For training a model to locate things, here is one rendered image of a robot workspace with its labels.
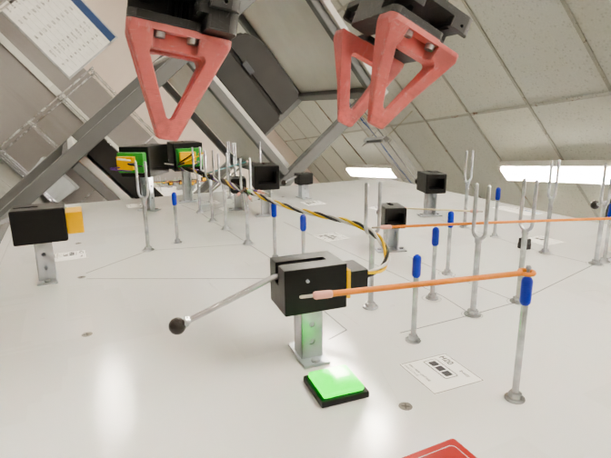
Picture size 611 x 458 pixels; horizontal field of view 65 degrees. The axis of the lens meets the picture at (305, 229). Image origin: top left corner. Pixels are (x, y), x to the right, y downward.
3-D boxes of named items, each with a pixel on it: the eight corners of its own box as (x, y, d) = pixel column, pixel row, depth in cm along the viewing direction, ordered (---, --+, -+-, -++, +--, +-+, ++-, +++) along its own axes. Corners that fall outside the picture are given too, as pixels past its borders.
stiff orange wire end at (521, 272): (296, 297, 31) (296, 289, 31) (527, 273, 35) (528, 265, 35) (302, 304, 30) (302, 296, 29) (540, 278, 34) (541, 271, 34)
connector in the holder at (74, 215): (67, 227, 65) (65, 207, 65) (84, 226, 66) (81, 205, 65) (67, 234, 62) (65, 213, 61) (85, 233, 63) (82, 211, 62)
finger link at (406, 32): (376, 140, 44) (418, 42, 43) (424, 144, 37) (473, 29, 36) (314, 108, 41) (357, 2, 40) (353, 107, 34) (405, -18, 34)
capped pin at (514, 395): (500, 398, 37) (514, 264, 34) (508, 391, 38) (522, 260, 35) (520, 407, 36) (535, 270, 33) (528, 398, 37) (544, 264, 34)
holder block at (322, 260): (270, 299, 43) (269, 256, 42) (327, 291, 45) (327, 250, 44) (285, 317, 40) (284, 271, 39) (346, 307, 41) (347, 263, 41)
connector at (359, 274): (306, 286, 44) (306, 265, 43) (355, 279, 45) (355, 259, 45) (319, 298, 41) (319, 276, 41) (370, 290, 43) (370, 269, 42)
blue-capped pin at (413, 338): (402, 338, 46) (405, 253, 44) (415, 335, 47) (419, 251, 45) (410, 345, 45) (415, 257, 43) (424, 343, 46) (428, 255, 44)
